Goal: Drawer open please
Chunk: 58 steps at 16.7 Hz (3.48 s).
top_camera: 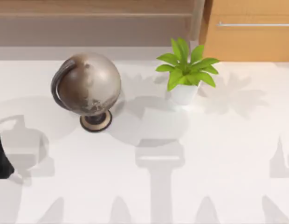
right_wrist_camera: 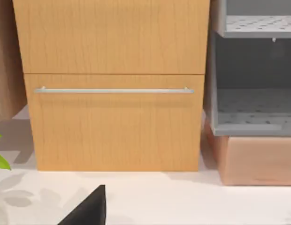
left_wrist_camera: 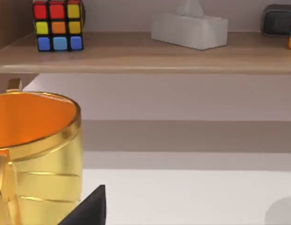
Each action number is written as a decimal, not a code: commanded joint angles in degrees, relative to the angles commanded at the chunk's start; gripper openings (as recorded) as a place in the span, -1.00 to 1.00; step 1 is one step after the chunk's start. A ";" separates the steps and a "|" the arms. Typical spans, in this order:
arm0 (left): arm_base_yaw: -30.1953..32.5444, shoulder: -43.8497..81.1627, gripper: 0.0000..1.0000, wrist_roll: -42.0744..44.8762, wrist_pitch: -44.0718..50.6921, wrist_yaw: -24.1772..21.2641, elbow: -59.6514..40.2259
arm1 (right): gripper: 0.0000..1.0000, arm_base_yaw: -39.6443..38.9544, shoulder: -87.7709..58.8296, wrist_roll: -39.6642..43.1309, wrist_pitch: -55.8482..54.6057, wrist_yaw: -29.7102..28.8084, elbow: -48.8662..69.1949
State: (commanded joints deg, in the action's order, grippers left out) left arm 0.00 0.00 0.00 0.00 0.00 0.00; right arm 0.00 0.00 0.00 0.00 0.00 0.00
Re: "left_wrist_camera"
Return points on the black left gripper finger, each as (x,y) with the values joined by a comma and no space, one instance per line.
(95,208)

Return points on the wooden shelf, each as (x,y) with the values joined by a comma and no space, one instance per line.
(140,56)

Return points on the dark grey rounded box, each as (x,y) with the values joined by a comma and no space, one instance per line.
(277,21)

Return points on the white tissue box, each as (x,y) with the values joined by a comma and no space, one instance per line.
(190,30)

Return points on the gold trophy cup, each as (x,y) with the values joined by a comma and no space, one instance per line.
(42,150)

